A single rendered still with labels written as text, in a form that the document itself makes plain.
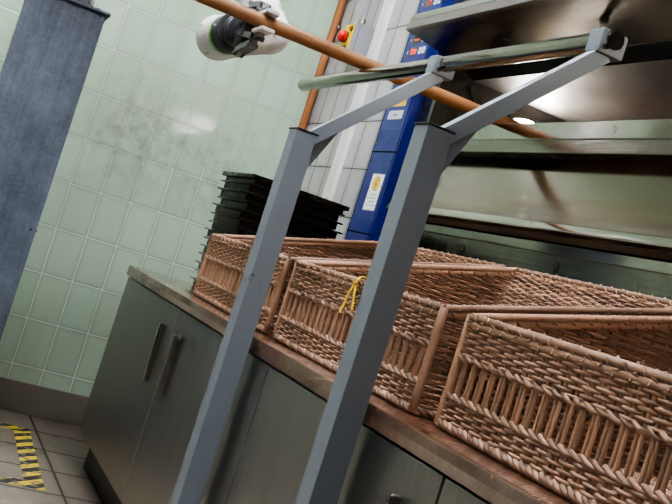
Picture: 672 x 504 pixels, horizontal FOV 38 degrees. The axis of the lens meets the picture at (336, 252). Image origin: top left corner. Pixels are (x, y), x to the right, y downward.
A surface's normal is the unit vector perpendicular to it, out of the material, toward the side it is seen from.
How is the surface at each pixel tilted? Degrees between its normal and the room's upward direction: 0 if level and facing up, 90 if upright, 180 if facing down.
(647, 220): 70
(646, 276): 90
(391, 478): 90
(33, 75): 90
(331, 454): 90
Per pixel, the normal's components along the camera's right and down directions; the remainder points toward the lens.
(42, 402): 0.39, 0.11
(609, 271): -0.87, -0.29
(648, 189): -0.71, -0.59
